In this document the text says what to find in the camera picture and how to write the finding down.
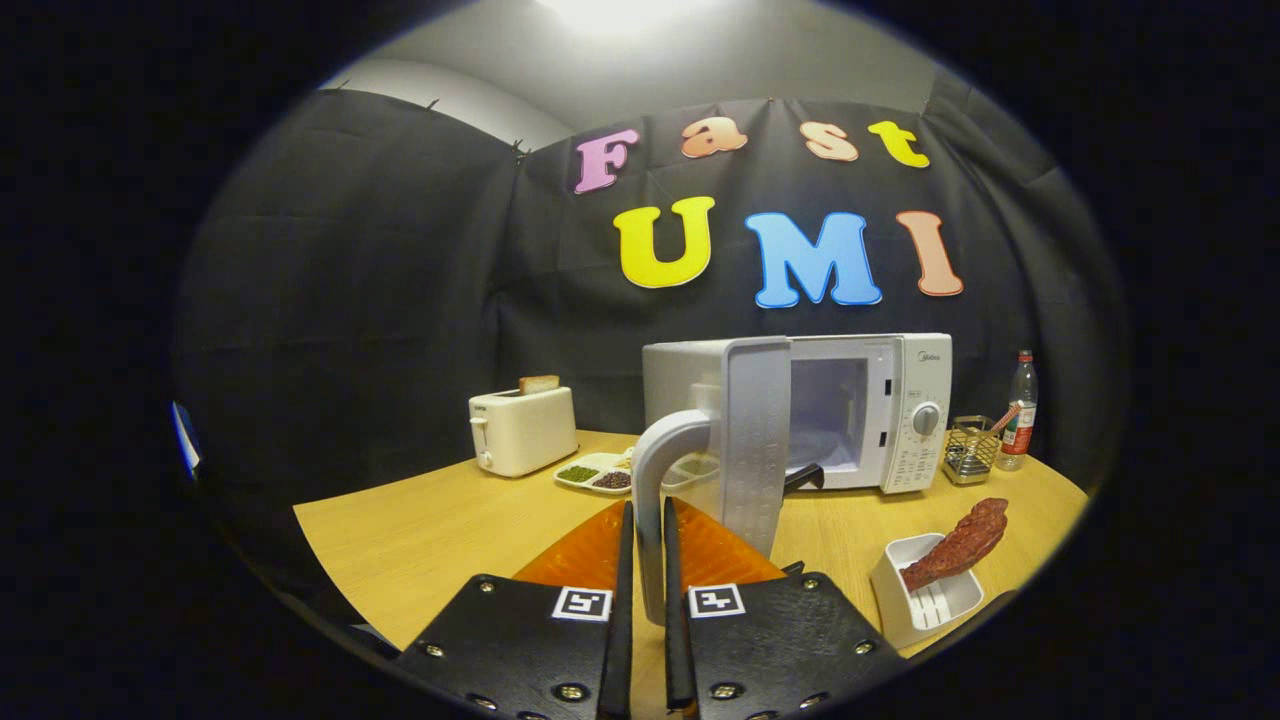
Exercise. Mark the brown cooked meat piece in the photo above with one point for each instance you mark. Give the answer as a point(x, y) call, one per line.
point(960, 545)

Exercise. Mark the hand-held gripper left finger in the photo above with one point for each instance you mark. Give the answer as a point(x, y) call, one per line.
point(620, 600)

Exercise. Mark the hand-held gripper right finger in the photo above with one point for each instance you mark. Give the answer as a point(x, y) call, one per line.
point(678, 600)

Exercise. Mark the ceiling light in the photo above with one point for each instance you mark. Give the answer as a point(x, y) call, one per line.
point(625, 12)

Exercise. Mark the toast slice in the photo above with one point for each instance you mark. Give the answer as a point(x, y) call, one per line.
point(539, 384)

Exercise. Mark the white ribbed rectangular dish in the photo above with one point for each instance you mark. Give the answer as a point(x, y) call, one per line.
point(925, 615)

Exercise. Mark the cream slot toaster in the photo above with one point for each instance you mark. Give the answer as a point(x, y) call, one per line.
point(525, 430)

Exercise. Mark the red white striped straw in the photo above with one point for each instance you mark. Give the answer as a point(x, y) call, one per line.
point(1005, 419)

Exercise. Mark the white divided dish of beans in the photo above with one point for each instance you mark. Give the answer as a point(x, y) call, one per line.
point(590, 473)

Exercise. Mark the white toaster oven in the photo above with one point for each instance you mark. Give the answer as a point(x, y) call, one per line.
point(900, 380)

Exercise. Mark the clear plastic bottle red label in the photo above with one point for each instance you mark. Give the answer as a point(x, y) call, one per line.
point(1018, 420)

